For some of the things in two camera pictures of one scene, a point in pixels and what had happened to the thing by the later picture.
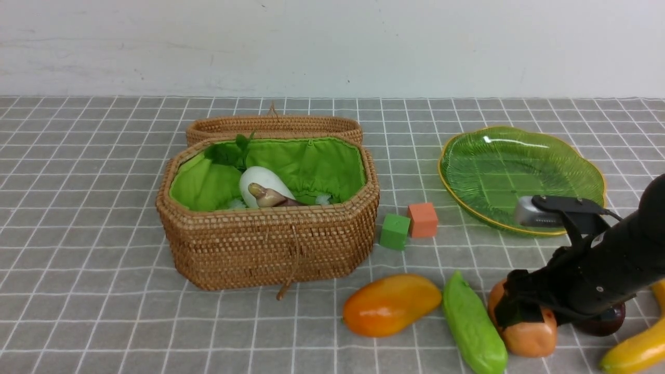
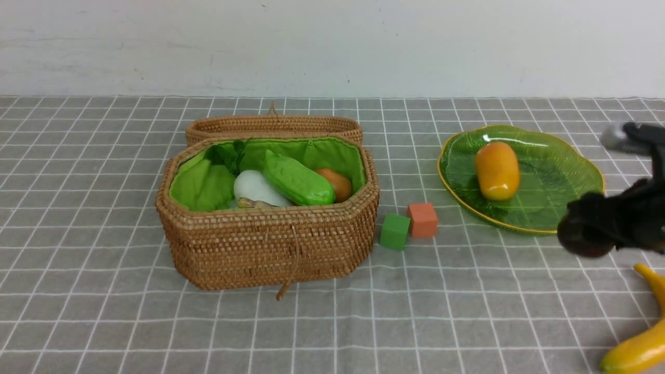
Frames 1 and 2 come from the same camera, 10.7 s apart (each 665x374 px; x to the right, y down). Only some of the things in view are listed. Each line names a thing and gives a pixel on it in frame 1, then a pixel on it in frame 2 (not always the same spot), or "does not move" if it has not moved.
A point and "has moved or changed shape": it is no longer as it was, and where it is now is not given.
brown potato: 528,340 to 341,186
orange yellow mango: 387,305 to 497,167
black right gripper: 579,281 to 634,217
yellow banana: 645,348 does not move
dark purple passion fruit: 611,322 has moved or changed shape
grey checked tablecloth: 84,286 does not move
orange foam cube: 423,219 does not move
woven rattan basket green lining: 216,242 does not move
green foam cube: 394,231 does not move
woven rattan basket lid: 273,125 does not move
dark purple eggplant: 267,197 to 245,203
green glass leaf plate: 488,170 does not move
